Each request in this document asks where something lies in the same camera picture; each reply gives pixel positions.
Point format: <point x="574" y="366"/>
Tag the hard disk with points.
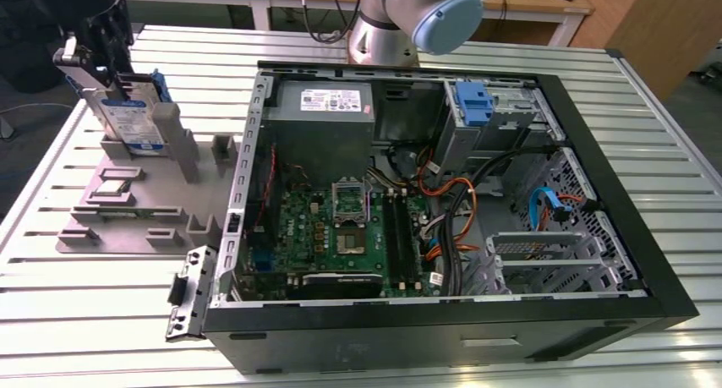
<point x="133" y="121"/>

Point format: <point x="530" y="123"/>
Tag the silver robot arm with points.
<point x="383" y="33"/>

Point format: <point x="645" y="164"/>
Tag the silver disk bay cage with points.
<point x="548" y="263"/>

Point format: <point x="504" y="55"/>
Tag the black office chair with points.
<point x="28" y="67"/>

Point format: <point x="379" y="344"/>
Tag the grey parts rack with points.
<point x="153" y="181"/>

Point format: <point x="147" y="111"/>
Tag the silver CPU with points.
<point x="113" y="187"/>

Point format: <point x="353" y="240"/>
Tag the green RAM stick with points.
<point x="125" y="213"/>

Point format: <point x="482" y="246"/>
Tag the black case fan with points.
<point x="261" y="185"/>

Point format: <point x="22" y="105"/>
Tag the grey power supply unit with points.
<point x="322" y="147"/>

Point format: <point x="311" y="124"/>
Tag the green motherboard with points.
<point x="305" y="219"/>

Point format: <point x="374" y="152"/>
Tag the blue expansion slot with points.
<point x="265" y="259"/>

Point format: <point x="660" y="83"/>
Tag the thin metal locking lever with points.
<point x="369" y="204"/>

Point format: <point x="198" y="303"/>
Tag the CPU socket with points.
<point x="354" y="243"/>

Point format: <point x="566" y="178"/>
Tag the blue plastic drive latch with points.
<point x="474" y="105"/>

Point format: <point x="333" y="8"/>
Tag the black graphics card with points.
<point x="338" y="282"/>

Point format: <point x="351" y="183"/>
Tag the silver optical drive cage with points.
<point x="508" y="105"/>

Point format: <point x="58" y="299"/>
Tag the black open PC case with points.
<point x="395" y="341"/>

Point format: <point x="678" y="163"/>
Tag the wooden cabinet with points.
<point x="665" y="33"/>

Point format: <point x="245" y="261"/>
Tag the hinged expansion card bracket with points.
<point x="191" y="291"/>

